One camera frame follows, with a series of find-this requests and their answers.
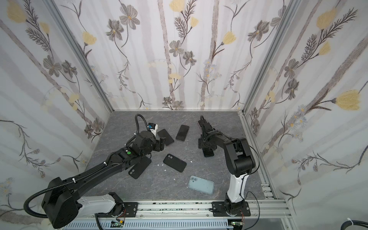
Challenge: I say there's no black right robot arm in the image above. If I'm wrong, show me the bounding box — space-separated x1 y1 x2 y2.
198 116 256 217

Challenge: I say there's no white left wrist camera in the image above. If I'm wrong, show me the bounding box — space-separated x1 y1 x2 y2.
148 123 158 137

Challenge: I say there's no black cable bottom right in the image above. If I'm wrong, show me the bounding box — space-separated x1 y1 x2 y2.
340 218 368 230

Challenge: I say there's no black phone case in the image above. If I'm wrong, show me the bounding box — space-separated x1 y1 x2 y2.
163 154 187 173
128 157 152 179

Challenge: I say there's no black phone purple edge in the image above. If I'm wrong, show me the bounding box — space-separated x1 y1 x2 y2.
158 129 174 146

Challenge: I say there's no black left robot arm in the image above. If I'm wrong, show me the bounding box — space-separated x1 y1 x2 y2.
24 114 165 229

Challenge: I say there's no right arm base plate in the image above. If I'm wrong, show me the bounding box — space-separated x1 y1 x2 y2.
210 200 251 217

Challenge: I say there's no white slotted cable duct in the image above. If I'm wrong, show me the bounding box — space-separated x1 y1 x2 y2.
61 219 234 230

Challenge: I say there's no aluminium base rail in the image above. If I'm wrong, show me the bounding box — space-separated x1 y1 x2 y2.
64 198 297 230

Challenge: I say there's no light blue phone case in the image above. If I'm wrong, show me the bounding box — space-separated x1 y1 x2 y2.
188 175 215 195

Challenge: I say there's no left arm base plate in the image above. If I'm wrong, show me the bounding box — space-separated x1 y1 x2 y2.
107 202 138 218

